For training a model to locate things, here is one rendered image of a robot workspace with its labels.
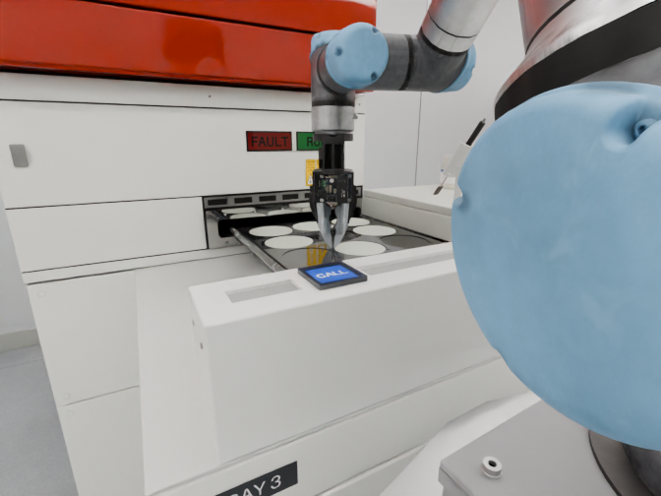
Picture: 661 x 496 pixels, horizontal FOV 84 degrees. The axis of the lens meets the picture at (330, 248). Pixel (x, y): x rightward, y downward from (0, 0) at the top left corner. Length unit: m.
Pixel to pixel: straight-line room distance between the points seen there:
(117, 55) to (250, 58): 0.25
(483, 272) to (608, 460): 0.20
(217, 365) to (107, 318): 0.67
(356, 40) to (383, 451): 0.51
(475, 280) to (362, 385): 0.27
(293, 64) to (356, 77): 0.43
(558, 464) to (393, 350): 0.18
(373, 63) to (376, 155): 2.39
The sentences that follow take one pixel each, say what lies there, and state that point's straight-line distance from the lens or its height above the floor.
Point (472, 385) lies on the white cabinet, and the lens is 0.55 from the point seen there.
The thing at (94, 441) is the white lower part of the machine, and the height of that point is 0.40.
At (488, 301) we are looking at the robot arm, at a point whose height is 1.04.
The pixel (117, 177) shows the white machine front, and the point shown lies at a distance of 0.90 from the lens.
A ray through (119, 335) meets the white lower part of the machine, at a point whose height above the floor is 0.67.
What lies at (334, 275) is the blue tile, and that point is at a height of 0.96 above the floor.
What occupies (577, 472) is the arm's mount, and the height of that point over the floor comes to 0.90.
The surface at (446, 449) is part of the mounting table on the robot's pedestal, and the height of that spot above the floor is 0.82.
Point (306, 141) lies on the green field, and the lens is 0.99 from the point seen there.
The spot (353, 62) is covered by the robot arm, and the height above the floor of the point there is 1.20.
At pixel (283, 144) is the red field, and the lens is 0.96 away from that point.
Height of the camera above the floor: 1.10
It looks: 16 degrees down
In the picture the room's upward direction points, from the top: straight up
